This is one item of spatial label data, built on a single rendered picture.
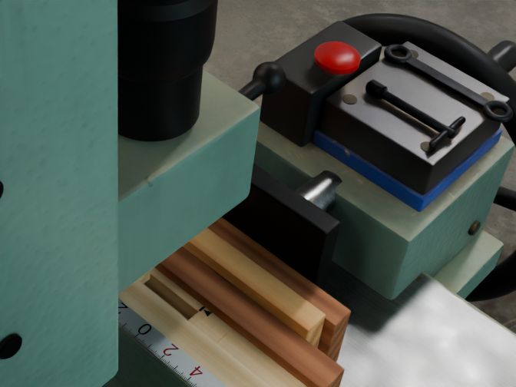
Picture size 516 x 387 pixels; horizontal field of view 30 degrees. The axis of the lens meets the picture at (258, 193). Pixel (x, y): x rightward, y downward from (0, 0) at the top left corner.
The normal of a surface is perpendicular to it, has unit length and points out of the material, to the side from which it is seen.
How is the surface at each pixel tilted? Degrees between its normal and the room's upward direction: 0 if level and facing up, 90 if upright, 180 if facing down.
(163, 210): 90
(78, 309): 90
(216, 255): 0
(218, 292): 0
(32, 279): 90
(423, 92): 0
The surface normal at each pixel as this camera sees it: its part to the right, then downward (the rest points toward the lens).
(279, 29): 0.10, -0.70
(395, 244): -0.65, 0.49
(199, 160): 0.75, 0.52
